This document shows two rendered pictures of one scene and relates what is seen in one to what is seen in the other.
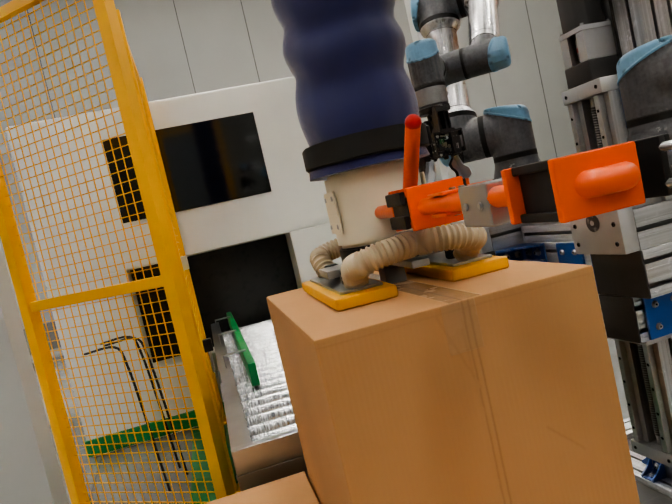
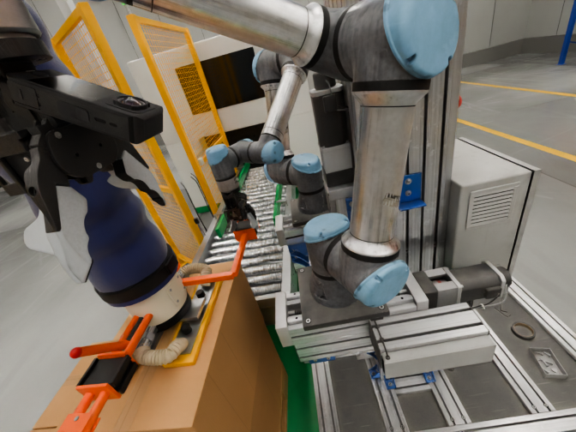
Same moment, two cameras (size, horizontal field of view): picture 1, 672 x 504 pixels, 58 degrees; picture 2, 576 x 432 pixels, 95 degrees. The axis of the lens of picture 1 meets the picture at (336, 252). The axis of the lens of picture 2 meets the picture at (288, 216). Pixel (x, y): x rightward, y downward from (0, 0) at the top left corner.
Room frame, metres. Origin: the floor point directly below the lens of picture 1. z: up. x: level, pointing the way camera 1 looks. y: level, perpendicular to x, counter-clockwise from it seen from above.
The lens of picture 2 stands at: (0.64, -0.79, 1.62)
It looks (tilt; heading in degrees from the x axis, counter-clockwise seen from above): 30 degrees down; 21
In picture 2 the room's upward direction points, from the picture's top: 15 degrees counter-clockwise
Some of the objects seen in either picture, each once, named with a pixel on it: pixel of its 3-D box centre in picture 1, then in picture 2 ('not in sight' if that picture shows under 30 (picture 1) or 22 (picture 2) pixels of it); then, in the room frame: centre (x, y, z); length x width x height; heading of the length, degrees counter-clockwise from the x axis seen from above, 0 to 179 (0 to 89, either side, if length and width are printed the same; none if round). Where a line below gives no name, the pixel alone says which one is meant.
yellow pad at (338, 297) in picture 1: (341, 280); not in sight; (1.08, 0.00, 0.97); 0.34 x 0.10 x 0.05; 11
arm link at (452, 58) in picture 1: (440, 71); (243, 152); (1.51, -0.35, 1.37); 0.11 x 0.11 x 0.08; 68
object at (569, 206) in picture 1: (568, 185); not in sight; (0.51, -0.20, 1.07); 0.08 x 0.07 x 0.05; 11
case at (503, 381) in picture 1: (415, 391); (191, 358); (1.07, -0.08, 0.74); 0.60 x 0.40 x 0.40; 12
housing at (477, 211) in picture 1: (500, 200); not in sight; (0.64, -0.18, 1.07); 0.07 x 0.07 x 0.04; 11
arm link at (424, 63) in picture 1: (425, 66); (221, 162); (1.42, -0.30, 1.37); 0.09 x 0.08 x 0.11; 158
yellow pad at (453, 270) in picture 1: (439, 256); (195, 312); (1.11, -0.18, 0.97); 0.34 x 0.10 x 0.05; 11
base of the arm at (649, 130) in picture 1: (663, 138); (334, 274); (1.18, -0.67, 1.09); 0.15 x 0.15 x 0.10
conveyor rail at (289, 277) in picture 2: not in sight; (291, 203); (2.66, -0.07, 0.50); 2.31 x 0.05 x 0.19; 12
